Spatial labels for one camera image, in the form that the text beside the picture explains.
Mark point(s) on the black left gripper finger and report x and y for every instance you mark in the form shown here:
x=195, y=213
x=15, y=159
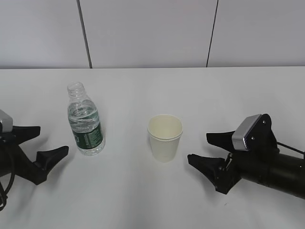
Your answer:
x=25, y=133
x=47, y=160

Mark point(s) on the white paper cup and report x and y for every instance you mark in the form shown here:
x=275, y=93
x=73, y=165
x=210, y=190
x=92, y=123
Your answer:
x=165, y=131

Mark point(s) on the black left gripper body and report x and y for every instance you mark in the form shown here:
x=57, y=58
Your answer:
x=13, y=160

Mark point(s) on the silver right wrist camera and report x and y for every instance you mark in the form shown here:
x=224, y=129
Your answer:
x=252, y=133

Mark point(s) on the clear green-label water bottle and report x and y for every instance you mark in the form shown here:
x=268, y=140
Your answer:
x=84, y=120

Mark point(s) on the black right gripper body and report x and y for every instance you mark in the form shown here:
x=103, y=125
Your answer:
x=253, y=166

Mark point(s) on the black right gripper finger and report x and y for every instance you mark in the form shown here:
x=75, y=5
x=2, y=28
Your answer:
x=210, y=167
x=221, y=140

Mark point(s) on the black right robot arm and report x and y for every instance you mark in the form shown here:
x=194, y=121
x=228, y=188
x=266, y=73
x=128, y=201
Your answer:
x=287, y=173

